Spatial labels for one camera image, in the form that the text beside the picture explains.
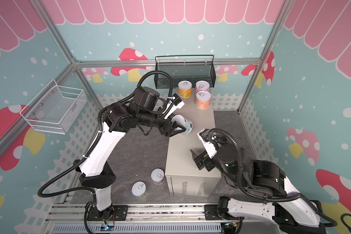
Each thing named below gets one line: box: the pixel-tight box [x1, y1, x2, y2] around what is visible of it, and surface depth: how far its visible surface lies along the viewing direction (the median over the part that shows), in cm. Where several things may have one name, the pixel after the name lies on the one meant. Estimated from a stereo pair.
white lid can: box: [171, 114, 194, 136], surface depth 60 cm
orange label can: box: [195, 90, 212, 110], surface depth 74 cm
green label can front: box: [131, 180, 148, 200], surface depth 79 cm
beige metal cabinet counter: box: [165, 89, 222, 199], surface depth 62 cm
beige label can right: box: [150, 168, 165, 186], surface depth 83 cm
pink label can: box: [195, 80, 210, 94], surface depth 78 cm
